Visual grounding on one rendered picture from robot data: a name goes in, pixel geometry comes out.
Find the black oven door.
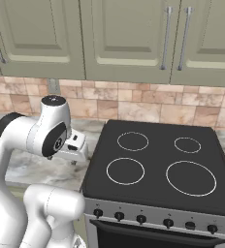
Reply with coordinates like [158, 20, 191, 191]
[90, 222, 225, 248]

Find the black hob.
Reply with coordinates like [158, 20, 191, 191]
[80, 119, 225, 218]

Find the grey wall socket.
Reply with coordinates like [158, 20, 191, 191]
[48, 77, 61, 96]

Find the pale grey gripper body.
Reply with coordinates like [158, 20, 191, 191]
[53, 141, 90, 164]

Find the black oven knob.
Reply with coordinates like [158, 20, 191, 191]
[136, 214, 147, 226]
[184, 221, 197, 231]
[207, 224, 219, 235]
[162, 218, 175, 230]
[93, 208, 104, 219]
[113, 211, 125, 222]

